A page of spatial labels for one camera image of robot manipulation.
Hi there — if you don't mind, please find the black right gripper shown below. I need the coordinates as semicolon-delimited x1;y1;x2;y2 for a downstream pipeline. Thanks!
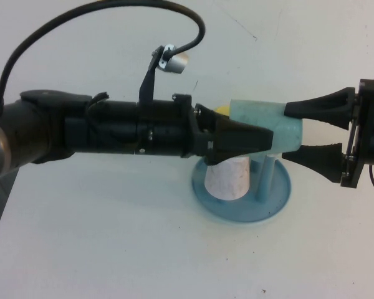
282;79;374;189

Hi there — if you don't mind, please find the yellow plastic cup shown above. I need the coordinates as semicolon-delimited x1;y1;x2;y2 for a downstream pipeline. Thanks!
214;105;232;118

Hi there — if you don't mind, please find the blue cup stand with posts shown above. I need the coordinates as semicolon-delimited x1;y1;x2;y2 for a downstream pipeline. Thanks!
190;154;292;224

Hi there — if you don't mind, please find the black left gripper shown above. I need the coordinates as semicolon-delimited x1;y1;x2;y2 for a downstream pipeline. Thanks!
137;93;274;165

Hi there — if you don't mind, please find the black left camera cable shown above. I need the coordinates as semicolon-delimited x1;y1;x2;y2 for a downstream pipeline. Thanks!
0;0;206;138

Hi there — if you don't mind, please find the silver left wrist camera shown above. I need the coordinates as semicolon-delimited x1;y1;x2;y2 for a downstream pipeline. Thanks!
158;45;189;75

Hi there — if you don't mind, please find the green plastic cup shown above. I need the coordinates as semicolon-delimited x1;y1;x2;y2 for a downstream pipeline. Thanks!
229;98;303;156

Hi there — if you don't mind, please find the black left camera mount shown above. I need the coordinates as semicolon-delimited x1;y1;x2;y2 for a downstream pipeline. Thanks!
139;45;166;103

